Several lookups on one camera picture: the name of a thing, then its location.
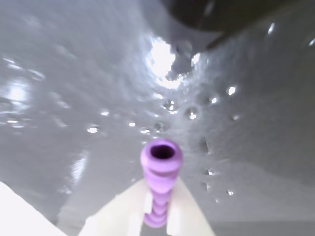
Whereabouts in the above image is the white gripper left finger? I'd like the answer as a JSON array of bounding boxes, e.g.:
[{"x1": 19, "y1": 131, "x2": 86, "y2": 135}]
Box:
[{"x1": 78, "y1": 178, "x2": 152, "y2": 236}]

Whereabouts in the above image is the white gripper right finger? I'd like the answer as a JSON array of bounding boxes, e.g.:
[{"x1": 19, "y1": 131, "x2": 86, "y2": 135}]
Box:
[{"x1": 166, "y1": 176, "x2": 217, "y2": 236}]

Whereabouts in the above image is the purple ribbed pen grip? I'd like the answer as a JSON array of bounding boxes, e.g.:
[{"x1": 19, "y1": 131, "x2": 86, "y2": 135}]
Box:
[{"x1": 140, "y1": 138, "x2": 184, "y2": 228}]

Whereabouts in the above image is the grey glossy table mat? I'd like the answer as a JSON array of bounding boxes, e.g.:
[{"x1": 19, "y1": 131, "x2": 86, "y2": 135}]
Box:
[{"x1": 0, "y1": 0, "x2": 315, "y2": 236}]

